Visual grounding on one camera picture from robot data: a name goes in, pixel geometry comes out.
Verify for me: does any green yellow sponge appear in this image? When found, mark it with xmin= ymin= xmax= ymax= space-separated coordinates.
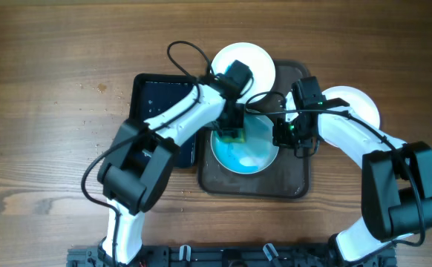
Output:
xmin=220 ymin=128 xmax=246 ymax=143

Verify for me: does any pale blue plate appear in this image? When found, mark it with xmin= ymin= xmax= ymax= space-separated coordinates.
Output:
xmin=210 ymin=115 xmax=279 ymax=175

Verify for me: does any white plate top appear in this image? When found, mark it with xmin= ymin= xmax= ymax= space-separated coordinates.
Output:
xmin=212 ymin=42 xmax=275 ymax=104

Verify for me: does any white plate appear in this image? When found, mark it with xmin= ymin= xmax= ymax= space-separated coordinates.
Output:
xmin=212 ymin=42 xmax=275 ymax=104
xmin=320 ymin=85 xmax=381 ymax=147

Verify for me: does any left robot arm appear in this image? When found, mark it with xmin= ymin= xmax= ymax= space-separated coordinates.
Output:
xmin=97 ymin=61 xmax=254 ymax=266

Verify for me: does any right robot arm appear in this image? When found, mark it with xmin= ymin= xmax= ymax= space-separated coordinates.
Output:
xmin=272 ymin=76 xmax=432 ymax=266

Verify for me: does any brown serving tray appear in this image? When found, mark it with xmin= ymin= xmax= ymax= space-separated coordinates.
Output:
xmin=197 ymin=59 xmax=311 ymax=202

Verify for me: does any black water tray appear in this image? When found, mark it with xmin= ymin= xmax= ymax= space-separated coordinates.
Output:
xmin=128 ymin=73 xmax=197 ymax=168

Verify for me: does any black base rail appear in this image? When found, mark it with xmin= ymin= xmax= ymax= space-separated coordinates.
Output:
xmin=66 ymin=243 xmax=397 ymax=267

